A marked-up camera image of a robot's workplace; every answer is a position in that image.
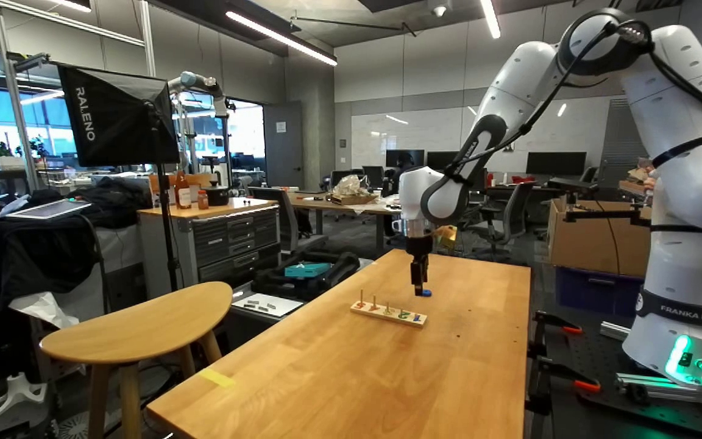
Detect black photography softbox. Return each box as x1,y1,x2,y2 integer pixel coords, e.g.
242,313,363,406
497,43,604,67
57,64,180,167

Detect cardboard box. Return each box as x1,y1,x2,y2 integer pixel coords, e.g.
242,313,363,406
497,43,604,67
547,198,648,279

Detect white wooden peg board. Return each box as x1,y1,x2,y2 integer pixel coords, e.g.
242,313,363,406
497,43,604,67
350,291,430,328

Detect yellow tape strip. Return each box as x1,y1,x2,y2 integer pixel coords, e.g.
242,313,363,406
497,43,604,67
200,370,234,387

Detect round wooden side table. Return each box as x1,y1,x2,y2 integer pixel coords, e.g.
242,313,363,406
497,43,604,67
40,281,233,439

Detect blue storage bin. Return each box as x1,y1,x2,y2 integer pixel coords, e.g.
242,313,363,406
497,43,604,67
557,269,641,318

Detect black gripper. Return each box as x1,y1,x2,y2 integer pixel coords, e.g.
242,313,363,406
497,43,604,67
408,236,431,287

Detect grey drawer cabinet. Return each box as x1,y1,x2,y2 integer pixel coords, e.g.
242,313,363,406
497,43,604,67
140,198,281,295

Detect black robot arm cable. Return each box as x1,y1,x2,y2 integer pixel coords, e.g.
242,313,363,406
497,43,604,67
441,7,702,202

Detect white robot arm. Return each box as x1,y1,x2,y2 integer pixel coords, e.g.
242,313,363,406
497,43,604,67
398,7,702,385

